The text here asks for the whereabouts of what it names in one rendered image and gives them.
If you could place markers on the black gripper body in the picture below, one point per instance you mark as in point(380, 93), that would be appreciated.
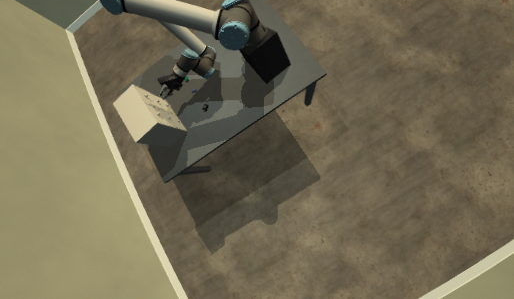
point(178, 83)

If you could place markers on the grey chest of drawers with tan drawers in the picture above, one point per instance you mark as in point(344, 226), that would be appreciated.
point(141, 123)

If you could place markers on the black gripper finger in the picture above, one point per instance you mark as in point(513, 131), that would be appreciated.
point(168, 91)
point(163, 89)

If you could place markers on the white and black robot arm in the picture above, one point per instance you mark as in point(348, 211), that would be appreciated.
point(236, 28)

